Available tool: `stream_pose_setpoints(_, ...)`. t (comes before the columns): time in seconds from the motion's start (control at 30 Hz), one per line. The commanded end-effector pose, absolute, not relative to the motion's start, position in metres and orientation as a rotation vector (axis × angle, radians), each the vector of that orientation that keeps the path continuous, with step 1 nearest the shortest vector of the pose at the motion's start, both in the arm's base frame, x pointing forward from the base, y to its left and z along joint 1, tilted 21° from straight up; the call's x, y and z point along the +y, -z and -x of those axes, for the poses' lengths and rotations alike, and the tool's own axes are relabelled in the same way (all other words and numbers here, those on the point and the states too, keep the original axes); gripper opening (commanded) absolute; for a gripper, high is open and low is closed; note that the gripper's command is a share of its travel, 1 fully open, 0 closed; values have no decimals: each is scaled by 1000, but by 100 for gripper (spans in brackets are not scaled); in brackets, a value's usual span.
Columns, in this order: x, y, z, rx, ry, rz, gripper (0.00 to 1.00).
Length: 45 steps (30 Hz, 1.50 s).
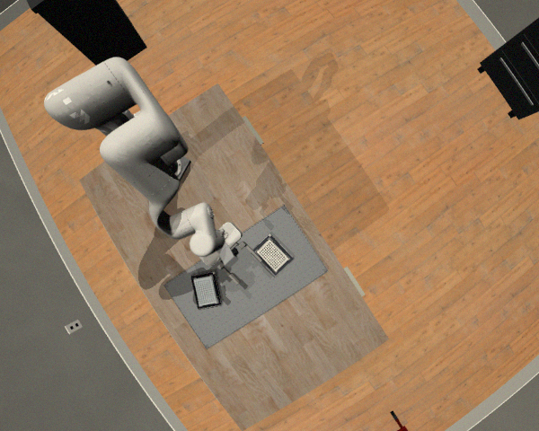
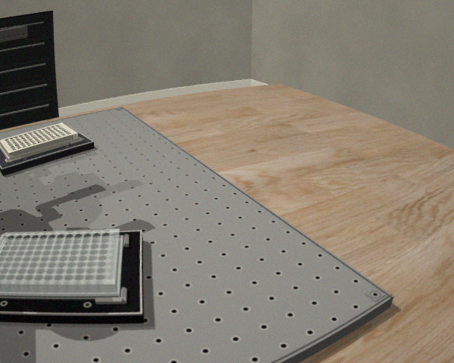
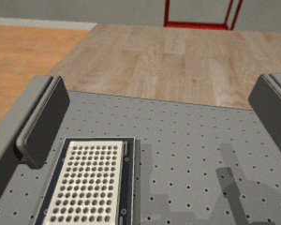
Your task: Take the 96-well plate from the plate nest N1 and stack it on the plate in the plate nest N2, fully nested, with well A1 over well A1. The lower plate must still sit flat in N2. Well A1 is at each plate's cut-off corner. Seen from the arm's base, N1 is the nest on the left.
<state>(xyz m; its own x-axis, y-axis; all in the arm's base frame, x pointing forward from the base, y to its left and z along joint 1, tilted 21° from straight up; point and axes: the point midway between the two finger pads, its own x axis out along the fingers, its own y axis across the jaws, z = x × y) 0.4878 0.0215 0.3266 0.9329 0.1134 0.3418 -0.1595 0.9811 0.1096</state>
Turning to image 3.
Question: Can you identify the black rectangular plate nest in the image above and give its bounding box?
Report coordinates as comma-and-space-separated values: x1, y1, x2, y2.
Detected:
33, 137, 135, 225

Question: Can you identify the grey perforated breadboard plate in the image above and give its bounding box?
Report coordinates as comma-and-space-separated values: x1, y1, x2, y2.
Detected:
0, 90, 281, 225

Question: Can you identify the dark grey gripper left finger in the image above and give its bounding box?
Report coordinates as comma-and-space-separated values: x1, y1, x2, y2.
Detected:
0, 76, 70, 199

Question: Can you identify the white well plate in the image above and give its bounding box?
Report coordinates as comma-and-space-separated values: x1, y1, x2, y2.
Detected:
43, 141, 124, 225

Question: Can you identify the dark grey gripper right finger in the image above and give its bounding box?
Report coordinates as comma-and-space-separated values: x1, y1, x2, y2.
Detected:
248, 73, 281, 152

